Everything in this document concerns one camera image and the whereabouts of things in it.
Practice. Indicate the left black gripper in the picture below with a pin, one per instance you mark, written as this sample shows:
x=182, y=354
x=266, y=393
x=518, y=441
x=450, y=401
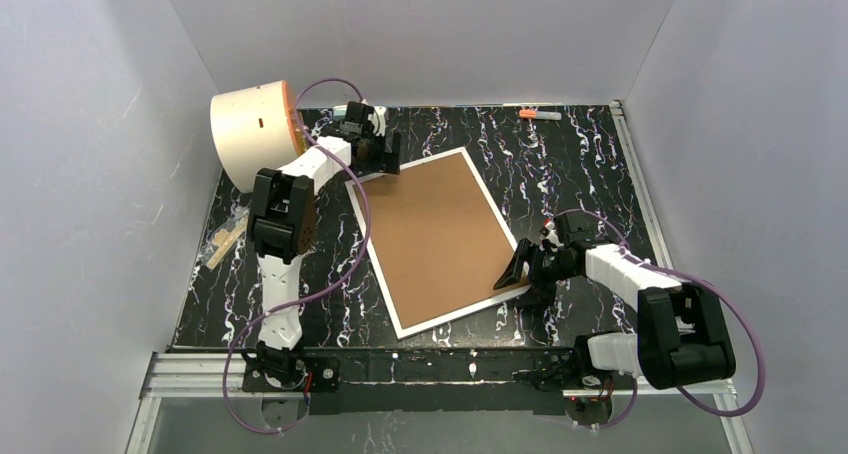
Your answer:
x=382, y=153

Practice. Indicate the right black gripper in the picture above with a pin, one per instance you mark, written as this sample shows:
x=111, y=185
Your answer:
x=538, y=268

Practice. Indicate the brown cardboard backing board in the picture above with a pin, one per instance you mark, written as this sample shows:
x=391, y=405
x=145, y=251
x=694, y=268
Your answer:
x=437, y=239

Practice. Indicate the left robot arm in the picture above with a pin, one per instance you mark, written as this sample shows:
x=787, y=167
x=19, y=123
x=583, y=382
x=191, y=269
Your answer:
x=282, y=225

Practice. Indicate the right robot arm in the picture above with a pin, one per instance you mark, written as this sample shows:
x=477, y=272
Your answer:
x=681, y=336

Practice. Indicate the cream cylindrical drum device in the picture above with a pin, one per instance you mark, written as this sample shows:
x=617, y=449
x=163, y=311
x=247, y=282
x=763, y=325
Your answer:
x=255, y=128

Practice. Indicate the orange grey utility knife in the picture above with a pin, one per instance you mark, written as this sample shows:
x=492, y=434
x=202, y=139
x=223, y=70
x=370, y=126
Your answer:
x=540, y=115

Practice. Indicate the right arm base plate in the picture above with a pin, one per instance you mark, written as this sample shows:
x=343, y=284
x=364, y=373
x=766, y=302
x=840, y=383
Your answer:
x=552, y=372

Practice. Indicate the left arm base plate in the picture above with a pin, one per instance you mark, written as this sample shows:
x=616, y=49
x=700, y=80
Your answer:
x=310, y=375

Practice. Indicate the aluminium rail front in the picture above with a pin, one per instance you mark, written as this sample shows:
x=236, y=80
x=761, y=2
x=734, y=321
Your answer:
x=199, y=374

